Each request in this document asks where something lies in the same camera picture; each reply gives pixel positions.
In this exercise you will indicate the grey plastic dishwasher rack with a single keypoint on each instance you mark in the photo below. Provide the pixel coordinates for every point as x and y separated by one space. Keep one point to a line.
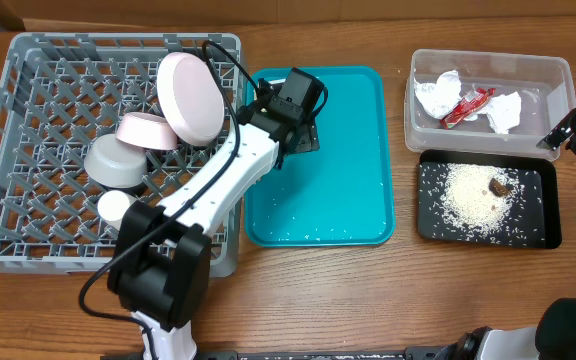
59 92

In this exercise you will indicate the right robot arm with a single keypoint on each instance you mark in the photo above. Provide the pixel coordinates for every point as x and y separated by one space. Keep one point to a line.
555 335

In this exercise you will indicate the large white plate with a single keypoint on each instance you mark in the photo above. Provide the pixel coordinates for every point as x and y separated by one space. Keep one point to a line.
189 98

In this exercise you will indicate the white tissue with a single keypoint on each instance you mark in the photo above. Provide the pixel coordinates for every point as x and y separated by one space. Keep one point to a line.
439 98
503 112

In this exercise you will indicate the brown food piece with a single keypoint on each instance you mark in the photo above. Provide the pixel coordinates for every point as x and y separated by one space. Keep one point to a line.
499 189

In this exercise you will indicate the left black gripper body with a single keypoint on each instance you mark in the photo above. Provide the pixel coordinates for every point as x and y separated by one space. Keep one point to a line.
306 140

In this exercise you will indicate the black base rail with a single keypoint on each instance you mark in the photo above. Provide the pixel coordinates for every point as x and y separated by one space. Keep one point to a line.
410 353

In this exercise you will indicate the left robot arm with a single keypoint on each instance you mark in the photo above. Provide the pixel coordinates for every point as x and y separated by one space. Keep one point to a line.
161 264

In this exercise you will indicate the teal plastic serving tray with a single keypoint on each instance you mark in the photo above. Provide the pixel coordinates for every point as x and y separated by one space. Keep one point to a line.
341 194

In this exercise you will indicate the black rectangular tray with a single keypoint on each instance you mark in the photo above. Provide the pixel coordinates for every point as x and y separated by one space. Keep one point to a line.
543 167

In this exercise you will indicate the pile of white rice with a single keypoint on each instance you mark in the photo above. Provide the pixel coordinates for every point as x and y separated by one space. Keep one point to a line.
455 204

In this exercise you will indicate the grey bowl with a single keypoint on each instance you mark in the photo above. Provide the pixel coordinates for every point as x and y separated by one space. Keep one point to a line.
114 163

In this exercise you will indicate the small pink white bowl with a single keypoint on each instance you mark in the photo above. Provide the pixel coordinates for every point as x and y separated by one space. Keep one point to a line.
146 131

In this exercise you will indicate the red snack wrapper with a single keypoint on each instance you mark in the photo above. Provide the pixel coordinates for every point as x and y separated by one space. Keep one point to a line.
468 105

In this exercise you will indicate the white cup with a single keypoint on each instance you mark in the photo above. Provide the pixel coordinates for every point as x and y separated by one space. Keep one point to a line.
113 205

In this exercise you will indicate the clear plastic waste bin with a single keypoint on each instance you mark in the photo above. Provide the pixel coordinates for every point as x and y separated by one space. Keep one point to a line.
544 85

